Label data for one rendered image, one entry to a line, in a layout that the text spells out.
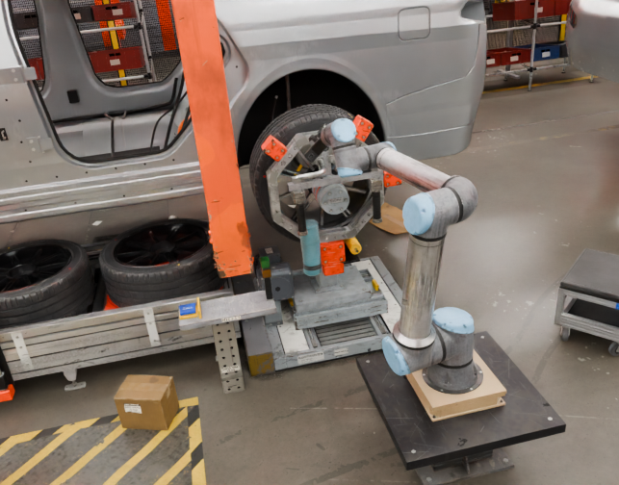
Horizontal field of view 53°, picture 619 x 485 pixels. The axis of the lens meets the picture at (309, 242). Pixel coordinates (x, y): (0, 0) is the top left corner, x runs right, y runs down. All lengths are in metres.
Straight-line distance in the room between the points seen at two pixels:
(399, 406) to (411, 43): 1.80
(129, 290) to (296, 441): 1.13
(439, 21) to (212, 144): 1.36
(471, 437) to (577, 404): 0.79
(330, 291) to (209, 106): 1.21
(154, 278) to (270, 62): 1.20
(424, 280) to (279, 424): 1.14
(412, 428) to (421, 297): 0.54
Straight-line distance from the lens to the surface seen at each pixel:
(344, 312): 3.22
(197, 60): 2.56
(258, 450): 2.74
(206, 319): 2.75
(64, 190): 3.30
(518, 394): 2.53
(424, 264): 1.94
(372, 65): 3.24
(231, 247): 2.82
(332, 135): 2.33
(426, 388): 2.41
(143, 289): 3.14
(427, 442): 2.30
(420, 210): 1.82
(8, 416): 3.34
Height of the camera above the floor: 1.94
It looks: 27 degrees down
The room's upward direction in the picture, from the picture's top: 5 degrees counter-clockwise
